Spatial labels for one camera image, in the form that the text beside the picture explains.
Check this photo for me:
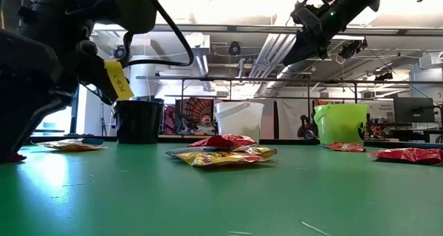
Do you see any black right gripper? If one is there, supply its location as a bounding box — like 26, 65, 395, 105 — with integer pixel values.
282, 0, 354, 67

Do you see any red Skittles candy packet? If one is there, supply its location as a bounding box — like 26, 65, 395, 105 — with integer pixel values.
7, 152, 28, 163
188, 134, 259, 152
324, 141, 367, 154
366, 147, 443, 166

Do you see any black ceiling spotlight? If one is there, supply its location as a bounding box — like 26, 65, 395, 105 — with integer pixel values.
113, 45, 127, 60
228, 41, 242, 56

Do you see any black pipe rack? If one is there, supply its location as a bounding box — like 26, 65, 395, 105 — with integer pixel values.
135, 75, 443, 105

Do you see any white hanging banner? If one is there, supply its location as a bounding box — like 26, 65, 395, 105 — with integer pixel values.
276, 99, 315, 140

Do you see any green plastic bucket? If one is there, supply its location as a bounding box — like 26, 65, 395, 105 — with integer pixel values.
312, 103, 370, 148

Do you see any white round column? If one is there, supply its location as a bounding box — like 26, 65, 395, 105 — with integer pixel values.
128, 55, 157, 99

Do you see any white plastic bucket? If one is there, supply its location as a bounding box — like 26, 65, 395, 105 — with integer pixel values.
214, 101, 266, 145

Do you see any black plastic bucket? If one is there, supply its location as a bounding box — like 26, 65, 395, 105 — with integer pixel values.
111, 100, 165, 145

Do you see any black office monitor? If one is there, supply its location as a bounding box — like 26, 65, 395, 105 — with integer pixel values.
393, 97, 436, 124

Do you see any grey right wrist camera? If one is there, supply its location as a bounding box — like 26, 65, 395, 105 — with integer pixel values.
291, 4, 323, 37

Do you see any black ceiling camera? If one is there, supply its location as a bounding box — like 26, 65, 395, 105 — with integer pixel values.
338, 39, 368, 60
374, 71, 394, 82

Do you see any yellow cable tag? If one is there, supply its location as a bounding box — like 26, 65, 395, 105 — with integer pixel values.
103, 60, 136, 102

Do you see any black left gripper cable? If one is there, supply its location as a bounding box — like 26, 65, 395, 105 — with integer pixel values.
123, 0, 195, 68

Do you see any white wall sign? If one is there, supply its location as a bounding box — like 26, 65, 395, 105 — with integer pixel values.
369, 100, 395, 123

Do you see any colourful wall poster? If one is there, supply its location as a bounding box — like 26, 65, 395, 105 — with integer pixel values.
163, 96, 218, 136

